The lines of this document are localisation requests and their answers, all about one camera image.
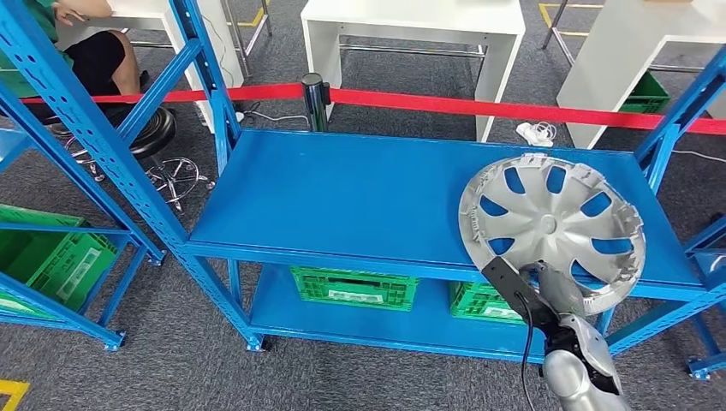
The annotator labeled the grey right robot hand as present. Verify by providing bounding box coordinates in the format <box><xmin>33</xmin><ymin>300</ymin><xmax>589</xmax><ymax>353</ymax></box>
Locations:
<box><xmin>524</xmin><ymin>261</ymin><xmax>589</xmax><ymax>320</ymax></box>

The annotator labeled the black stool with chrome base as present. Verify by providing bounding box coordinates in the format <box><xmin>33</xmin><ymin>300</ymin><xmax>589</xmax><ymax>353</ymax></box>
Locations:
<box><xmin>127</xmin><ymin>106</ymin><xmax>217</xmax><ymax>214</ymax></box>
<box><xmin>48</xmin><ymin>116</ymin><xmax>109</xmax><ymax>182</ymax></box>

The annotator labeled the red barrier belt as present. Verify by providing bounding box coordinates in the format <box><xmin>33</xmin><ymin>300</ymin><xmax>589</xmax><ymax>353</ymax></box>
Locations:
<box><xmin>20</xmin><ymin>83</ymin><xmax>726</xmax><ymax>136</ymax></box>

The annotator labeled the white floor cable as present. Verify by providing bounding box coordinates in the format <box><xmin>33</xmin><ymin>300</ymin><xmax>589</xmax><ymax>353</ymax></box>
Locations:
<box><xmin>671</xmin><ymin>148</ymin><xmax>726</xmax><ymax>165</ymax></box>

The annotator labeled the seated person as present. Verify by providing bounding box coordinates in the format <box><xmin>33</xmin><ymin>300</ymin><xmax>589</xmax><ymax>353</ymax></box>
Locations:
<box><xmin>0</xmin><ymin>0</ymin><xmax>142</xmax><ymax>123</ymax></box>

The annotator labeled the white power strip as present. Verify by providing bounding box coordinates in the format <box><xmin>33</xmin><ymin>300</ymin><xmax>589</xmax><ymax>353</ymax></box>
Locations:
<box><xmin>515</xmin><ymin>120</ymin><xmax>558</xmax><ymax>149</ymax></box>

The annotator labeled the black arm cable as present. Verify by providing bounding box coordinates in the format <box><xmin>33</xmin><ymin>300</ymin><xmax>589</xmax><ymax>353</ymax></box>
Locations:
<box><xmin>519</xmin><ymin>292</ymin><xmax>537</xmax><ymax>411</ymax></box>

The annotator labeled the chrome barrier post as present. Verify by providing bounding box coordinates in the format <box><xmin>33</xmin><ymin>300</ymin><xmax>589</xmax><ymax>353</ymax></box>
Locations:
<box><xmin>301</xmin><ymin>72</ymin><xmax>332</xmax><ymax>133</ymax></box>

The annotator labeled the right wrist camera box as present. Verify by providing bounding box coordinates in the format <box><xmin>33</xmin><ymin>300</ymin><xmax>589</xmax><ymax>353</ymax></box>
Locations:
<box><xmin>480</xmin><ymin>256</ymin><xmax>560</xmax><ymax>331</ymax></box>

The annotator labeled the white table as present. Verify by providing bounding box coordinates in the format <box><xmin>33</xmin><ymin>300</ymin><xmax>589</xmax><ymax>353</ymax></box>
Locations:
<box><xmin>53</xmin><ymin>0</ymin><xmax>245</xmax><ymax>132</ymax></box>
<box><xmin>301</xmin><ymin>0</ymin><xmax>527</xmax><ymax>143</ymax></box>
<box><xmin>556</xmin><ymin>0</ymin><xmax>726</xmax><ymax>150</ymax></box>

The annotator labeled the silver plastic wheel hubcap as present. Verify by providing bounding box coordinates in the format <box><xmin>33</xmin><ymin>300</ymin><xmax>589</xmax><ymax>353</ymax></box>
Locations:
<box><xmin>458</xmin><ymin>152</ymin><xmax>648</xmax><ymax>317</ymax></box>

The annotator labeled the steel table frame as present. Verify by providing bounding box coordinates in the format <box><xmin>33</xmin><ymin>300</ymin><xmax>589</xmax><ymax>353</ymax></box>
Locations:
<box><xmin>127</xmin><ymin>0</ymin><xmax>273</xmax><ymax>78</ymax></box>
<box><xmin>541</xmin><ymin>0</ymin><xmax>705</xmax><ymax>74</ymax></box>

